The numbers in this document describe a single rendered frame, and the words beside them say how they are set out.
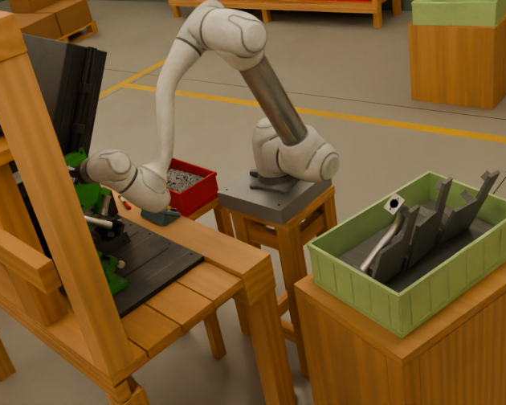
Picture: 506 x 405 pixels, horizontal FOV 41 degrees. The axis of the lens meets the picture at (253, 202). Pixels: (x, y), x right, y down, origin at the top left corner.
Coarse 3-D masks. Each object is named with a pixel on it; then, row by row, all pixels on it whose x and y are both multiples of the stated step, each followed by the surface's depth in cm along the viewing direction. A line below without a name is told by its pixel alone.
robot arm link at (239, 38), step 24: (216, 24) 207; (240, 24) 203; (216, 48) 212; (240, 48) 205; (264, 48) 215; (240, 72) 220; (264, 72) 219; (264, 96) 225; (288, 120) 233; (288, 144) 241; (312, 144) 241; (288, 168) 251; (312, 168) 242; (336, 168) 247
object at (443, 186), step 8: (440, 184) 210; (448, 184) 209; (440, 192) 210; (448, 192) 213; (440, 200) 211; (440, 208) 215; (432, 216) 213; (440, 216) 219; (424, 224) 212; (432, 224) 218; (416, 232) 211; (424, 232) 216; (432, 232) 222; (416, 240) 214; (424, 240) 220; (432, 240) 226; (408, 248) 222; (416, 248) 218; (424, 248) 224; (408, 256) 219; (416, 256) 222; (408, 264) 221
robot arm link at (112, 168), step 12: (96, 156) 211; (108, 156) 207; (120, 156) 207; (96, 168) 209; (108, 168) 206; (120, 168) 207; (132, 168) 214; (96, 180) 214; (108, 180) 210; (120, 180) 212; (132, 180) 214; (120, 192) 216
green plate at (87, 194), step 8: (72, 152) 245; (80, 152) 247; (72, 160) 245; (80, 160) 247; (80, 184) 248; (88, 184) 250; (96, 184) 252; (80, 192) 248; (88, 192) 250; (96, 192) 252; (80, 200) 248; (88, 200) 250; (96, 200) 252
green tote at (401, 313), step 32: (416, 192) 252; (352, 224) 235; (384, 224) 246; (320, 256) 223; (480, 256) 216; (352, 288) 215; (384, 288) 200; (416, 288) 200; (448, 288) 211; (384, 320) 208; (416, 320) 206
